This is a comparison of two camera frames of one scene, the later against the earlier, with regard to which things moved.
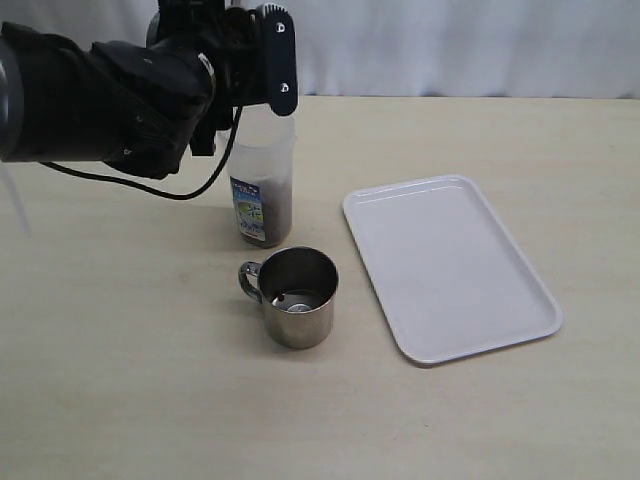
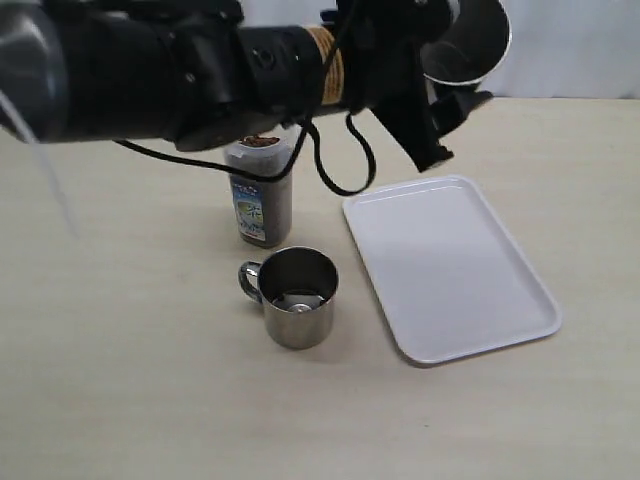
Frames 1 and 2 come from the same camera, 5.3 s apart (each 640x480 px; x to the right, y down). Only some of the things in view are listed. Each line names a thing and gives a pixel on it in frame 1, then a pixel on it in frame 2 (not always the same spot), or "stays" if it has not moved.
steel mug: [297, 286] stays
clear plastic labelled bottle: [261, 171] stays
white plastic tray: [450, 277] stays
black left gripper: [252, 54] → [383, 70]
